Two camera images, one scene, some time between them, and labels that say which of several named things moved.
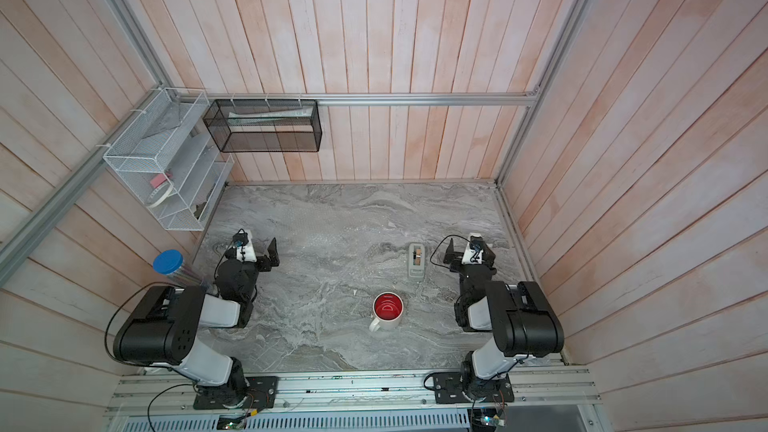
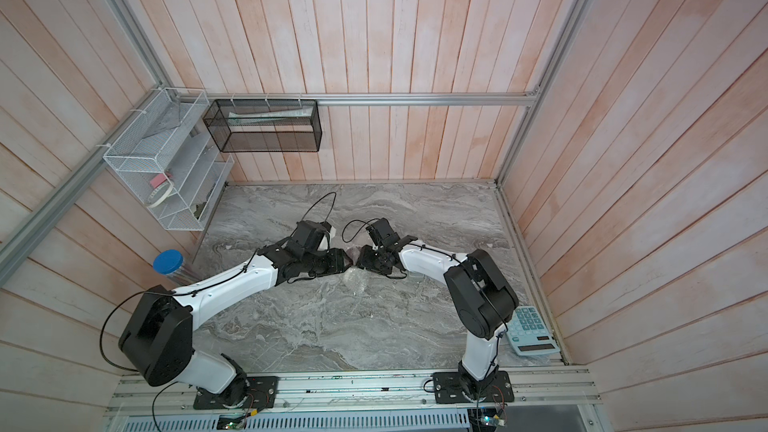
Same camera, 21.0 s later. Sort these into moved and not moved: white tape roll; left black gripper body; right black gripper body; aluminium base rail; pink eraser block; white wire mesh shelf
Moved: right black gripper body; left black gripper body
Not moved: white tape roll; aluminium base rail; white wire mesh shelf; pink eraser block
